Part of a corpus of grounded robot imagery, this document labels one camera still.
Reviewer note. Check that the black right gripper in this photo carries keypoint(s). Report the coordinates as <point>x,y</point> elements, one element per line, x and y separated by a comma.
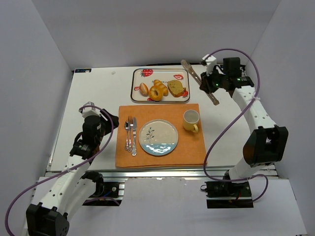
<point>205,82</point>

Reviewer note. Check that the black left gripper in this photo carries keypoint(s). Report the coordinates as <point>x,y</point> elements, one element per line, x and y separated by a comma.
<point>108,120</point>

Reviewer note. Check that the metal food tongs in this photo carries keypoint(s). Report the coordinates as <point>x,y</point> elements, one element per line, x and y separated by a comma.
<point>188,67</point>

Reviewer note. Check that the golden bagel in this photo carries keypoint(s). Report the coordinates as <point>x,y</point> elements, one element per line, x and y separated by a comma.
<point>156,93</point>

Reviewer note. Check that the striped long bread roll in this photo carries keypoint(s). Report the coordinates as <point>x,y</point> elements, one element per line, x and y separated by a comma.
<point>162,86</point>

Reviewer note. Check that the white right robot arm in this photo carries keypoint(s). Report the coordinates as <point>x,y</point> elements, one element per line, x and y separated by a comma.
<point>267,141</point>

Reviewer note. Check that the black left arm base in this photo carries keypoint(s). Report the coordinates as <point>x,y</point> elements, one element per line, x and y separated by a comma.
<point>107,192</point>

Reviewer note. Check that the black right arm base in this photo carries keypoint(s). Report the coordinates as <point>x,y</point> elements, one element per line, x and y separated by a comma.
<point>224,195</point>

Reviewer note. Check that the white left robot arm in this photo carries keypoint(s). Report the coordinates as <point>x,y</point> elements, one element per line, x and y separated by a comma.
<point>52,215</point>

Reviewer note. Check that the small sesame bread roll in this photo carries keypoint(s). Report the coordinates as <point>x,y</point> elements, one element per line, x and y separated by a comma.
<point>144,89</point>

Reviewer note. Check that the brown bread slice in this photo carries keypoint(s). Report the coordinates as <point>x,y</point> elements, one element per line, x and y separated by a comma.
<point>176,88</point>

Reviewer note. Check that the silver spoon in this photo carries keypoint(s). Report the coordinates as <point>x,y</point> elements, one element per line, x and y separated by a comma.
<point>127,129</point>

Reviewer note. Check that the silver fork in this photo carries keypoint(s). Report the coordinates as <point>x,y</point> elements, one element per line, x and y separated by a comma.
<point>130,124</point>

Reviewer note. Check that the silver table knife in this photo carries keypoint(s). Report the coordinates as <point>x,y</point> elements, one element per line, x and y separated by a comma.
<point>134,126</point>

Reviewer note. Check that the round plate with blue rim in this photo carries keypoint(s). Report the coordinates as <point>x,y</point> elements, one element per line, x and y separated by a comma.
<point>158,137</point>

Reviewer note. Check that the strawberry pattern rectangular tray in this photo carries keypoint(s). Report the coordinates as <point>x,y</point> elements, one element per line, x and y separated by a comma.
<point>148,75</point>

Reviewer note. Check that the yellow mug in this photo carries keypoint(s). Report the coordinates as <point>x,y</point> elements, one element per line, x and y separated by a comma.
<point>190,120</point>

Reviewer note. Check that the orange cloth placemat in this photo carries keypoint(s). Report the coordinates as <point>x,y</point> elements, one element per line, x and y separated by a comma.
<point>190,150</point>

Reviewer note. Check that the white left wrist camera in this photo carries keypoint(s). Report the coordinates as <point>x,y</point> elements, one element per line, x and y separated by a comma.
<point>89,110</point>

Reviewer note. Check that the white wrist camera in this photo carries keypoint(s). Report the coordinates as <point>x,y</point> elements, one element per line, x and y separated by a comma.
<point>89,110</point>
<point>209,61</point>

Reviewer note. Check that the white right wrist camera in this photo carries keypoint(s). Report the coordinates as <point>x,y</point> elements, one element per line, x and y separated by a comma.
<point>209,61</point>

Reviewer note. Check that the aluminium table frame rail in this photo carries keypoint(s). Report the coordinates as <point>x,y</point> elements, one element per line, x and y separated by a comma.
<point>189,173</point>

